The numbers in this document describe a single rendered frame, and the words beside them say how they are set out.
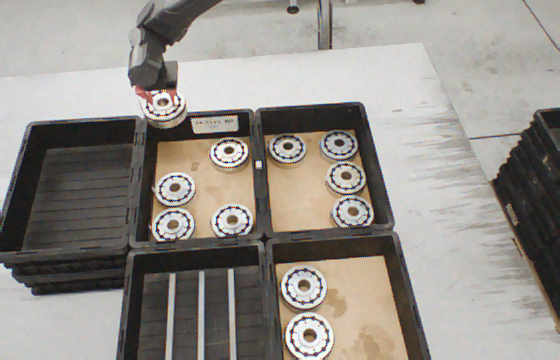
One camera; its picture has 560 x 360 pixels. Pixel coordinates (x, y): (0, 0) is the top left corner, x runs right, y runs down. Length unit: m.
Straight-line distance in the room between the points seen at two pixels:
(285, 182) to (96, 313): 0.58
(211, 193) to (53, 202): 0.41
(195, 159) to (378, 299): 0.60
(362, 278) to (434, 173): 0.50
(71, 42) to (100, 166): 1.91
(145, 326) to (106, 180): 0.42
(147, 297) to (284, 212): 0.39
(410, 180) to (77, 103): 1.12
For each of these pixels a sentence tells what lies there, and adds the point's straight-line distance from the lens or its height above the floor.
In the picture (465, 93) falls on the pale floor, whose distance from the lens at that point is 2.86.
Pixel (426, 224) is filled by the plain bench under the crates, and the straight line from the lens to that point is 1.42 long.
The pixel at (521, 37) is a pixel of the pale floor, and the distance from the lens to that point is 3.36.
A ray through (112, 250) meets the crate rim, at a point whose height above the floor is 0.93.
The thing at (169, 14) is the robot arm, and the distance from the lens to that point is 0.94.
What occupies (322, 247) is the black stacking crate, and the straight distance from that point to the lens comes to 1.11.
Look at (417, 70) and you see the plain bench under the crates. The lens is 1.82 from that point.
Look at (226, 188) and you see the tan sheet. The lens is 1.27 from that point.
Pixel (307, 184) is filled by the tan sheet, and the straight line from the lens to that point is 1.27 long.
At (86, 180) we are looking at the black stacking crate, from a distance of 1.37.
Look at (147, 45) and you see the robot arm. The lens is 0.99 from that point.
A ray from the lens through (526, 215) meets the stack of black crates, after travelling 2.11.
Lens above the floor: 1.88
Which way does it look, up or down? 54 degrees down
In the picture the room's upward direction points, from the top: straight up
